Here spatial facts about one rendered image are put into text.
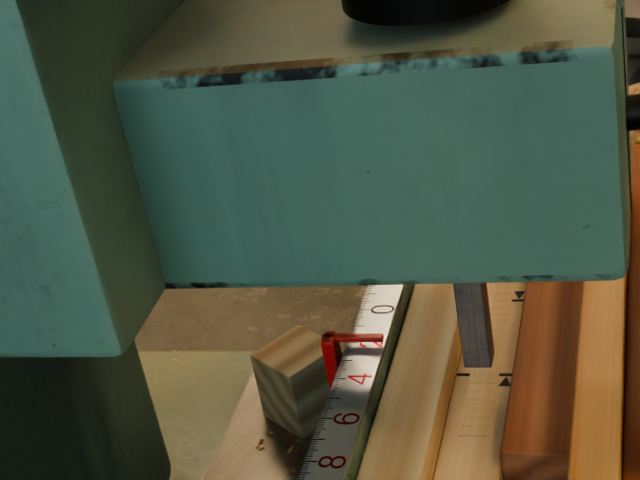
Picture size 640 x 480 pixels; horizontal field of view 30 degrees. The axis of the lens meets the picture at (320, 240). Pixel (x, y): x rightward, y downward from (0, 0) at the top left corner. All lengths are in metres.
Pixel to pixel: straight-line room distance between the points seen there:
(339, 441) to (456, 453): 0.04
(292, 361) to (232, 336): 1.60
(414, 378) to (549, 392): 0.04
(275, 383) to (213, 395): 0.07
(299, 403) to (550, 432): 0.25
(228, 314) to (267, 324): 0.09
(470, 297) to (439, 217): 0.06
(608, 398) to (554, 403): 0.02
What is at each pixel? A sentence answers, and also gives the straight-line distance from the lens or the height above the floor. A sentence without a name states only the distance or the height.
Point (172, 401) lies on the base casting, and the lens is 0.67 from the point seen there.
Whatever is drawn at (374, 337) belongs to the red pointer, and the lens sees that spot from 0.39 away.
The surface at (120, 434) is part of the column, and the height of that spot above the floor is 0.86.
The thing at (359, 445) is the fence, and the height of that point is 0.95.
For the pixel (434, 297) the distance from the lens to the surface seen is 0.43.
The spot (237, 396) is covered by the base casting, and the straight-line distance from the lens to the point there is 0.66.
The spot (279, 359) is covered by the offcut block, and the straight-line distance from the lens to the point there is 0.61.
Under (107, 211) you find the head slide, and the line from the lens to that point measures 0.33.
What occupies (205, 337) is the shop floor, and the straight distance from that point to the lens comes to 2.22.
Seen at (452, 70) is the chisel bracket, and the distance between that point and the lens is 0.31.
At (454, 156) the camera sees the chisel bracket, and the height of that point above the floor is 1.04.
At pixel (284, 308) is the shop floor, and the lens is 2.25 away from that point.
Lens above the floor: 1.18
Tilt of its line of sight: 29 degrees down
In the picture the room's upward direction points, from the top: 11 degrees counter-clockwise
